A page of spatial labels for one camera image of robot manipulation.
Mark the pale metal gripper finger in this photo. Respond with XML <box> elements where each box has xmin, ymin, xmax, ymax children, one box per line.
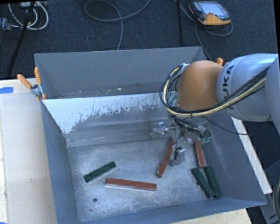
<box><xmin>167</xmin><ymin>146</ymin><xmax>187</xmax><ymax>167</ymax></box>
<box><xmin>149</xmin><ymin>120</ymin><xmax>170</xmax><ymax>136</ymax></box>

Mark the red-brown flat block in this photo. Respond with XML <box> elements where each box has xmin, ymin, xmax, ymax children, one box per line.
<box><xmin>104</xmin><ymin>173</ymin><xmax>158</xmax><ymax>197</ymax></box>
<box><xmin>153</xmin><ymin>137</ymin><xmax>178</xmax><ymax>179</ymax></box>
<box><xmin>192</xmin><ymin>138</ymin><xmax>206</xmax><ymax>170</ymax></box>

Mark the grey metal bin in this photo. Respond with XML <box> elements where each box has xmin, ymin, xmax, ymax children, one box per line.
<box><xmin>33</xmin><ymin>32</ymin><xmax>270</xmax><ymax>224</ymax></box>

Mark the pale flat board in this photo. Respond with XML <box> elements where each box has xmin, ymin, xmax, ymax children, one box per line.
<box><xmin>0</xmin><ymin>89</ymin><xmax>58</xmax><ymax>224</ymax></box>

